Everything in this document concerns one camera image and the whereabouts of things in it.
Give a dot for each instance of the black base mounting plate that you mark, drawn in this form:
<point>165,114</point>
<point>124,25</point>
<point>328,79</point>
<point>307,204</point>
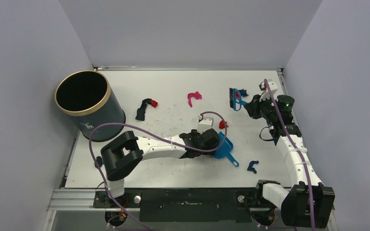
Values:
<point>189,205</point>

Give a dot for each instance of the blue hand brush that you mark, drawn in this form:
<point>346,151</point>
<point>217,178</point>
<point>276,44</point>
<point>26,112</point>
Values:
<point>235,103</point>

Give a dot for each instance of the blue dustpan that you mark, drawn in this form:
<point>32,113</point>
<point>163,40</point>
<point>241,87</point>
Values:
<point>224,151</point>

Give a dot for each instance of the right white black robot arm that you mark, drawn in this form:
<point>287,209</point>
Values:
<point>309,202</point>

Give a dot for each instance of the black paper scrap left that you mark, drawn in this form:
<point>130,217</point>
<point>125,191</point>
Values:
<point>140,113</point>

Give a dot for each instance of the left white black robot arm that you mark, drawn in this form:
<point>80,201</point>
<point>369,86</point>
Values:
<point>122,155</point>

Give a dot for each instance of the dark blue gold-rimmed bin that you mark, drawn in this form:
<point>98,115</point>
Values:
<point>87,99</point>

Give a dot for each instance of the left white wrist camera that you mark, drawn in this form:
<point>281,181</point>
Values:
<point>204,124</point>

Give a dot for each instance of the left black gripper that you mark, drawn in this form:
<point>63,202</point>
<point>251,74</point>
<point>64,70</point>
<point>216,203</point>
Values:
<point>195,133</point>

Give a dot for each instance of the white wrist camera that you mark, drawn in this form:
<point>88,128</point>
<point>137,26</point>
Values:
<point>267,89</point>
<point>204,124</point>

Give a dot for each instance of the aluminium frame rail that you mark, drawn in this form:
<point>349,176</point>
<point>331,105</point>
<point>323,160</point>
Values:
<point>73,199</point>

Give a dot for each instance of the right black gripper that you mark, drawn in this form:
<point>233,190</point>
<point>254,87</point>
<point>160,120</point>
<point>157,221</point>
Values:
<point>253,106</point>

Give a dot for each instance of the red paper scrap left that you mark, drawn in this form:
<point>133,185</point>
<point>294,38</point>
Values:
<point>154,103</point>

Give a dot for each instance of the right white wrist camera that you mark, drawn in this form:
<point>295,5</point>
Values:
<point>267,89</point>

